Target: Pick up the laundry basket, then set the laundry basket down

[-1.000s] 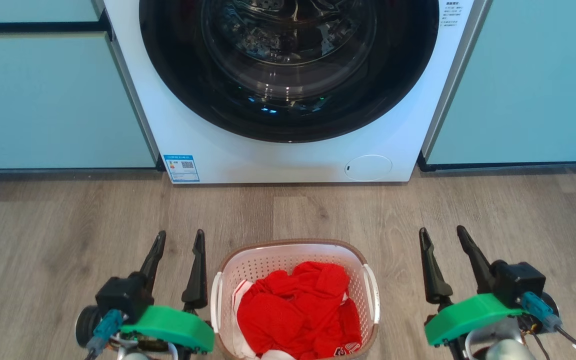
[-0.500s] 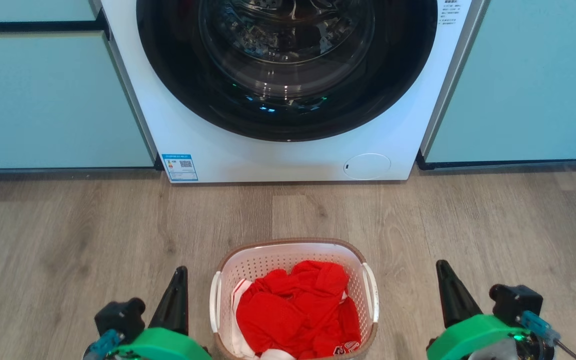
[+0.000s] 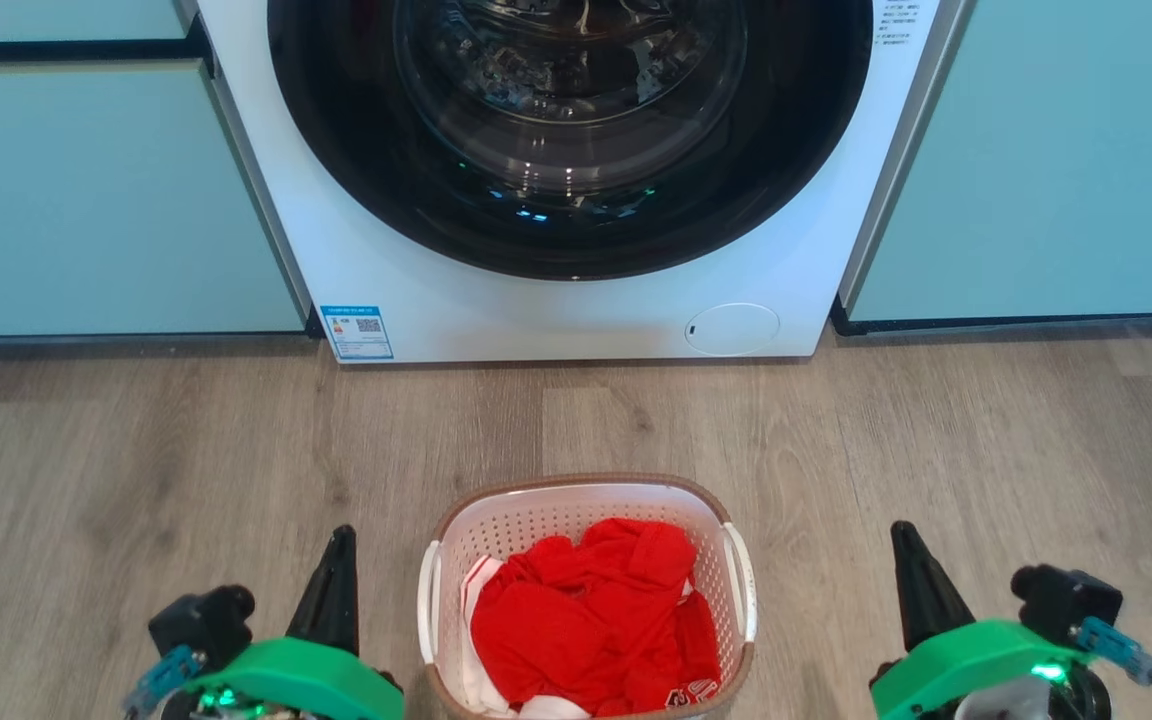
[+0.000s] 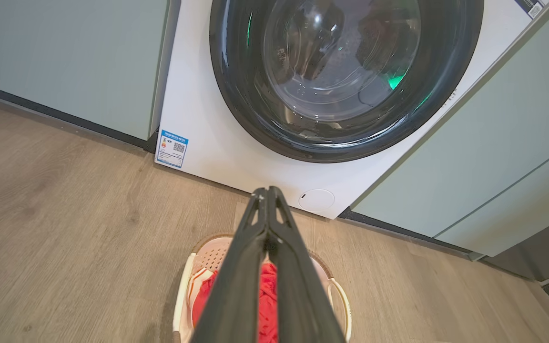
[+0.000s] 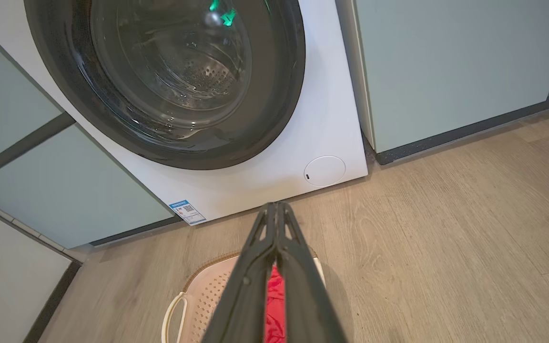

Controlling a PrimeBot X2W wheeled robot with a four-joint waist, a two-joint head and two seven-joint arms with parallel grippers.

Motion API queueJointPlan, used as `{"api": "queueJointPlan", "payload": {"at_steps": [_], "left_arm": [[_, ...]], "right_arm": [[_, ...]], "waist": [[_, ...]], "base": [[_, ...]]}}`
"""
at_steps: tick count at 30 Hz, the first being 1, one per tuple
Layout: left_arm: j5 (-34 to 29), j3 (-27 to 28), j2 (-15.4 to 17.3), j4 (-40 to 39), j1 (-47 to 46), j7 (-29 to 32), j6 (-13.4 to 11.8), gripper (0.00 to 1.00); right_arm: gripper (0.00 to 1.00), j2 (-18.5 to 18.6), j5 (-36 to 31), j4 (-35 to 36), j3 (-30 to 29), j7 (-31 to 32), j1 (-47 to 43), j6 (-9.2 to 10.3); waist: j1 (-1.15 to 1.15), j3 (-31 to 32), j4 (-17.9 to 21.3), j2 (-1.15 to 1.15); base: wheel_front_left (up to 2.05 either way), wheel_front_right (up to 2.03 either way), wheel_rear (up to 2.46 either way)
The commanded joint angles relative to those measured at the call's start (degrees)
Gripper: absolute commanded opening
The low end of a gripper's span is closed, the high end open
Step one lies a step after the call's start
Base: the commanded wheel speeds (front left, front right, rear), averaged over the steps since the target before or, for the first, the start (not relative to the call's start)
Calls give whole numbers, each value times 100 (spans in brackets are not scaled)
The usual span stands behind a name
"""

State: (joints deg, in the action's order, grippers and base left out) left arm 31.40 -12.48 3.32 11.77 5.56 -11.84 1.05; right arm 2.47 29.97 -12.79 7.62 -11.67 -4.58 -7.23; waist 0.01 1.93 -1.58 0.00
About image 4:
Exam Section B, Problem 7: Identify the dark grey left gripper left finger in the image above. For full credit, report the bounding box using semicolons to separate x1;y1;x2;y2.
191;188;268;343

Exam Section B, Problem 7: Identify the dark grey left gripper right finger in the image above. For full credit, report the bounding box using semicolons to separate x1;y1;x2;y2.
267;186;346;343

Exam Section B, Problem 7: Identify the white perforated laundry basket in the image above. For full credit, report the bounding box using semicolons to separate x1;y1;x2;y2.
173;233;353;343

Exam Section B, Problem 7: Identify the red garment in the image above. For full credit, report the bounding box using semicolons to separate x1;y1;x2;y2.
192;262;280;343

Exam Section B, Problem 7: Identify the white garment with orange trim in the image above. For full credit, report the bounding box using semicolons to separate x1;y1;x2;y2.
187;268;216;316

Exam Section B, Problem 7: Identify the round white filter cover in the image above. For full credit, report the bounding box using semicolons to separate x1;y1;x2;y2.
298;189;336;213

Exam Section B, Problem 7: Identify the dark cabinet kickboard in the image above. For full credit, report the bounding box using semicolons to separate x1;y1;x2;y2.
338;207;486;262
0;79;159;154

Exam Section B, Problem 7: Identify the blue energy label sticker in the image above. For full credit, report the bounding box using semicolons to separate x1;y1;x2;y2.
155;130;189;169

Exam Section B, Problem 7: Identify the white front-load washing machine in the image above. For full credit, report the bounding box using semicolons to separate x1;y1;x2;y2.
154;0;549;220

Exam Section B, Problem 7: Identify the dark round washing machine door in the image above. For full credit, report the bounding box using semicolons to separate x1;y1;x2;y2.
209;0;485;163

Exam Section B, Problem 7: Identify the pale green cabinet panel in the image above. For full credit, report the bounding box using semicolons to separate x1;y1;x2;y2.
350;0;549;258
0;0;181;141

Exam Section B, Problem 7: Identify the black QR code sticker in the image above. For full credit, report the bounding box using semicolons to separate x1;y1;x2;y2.
514;0;549;19

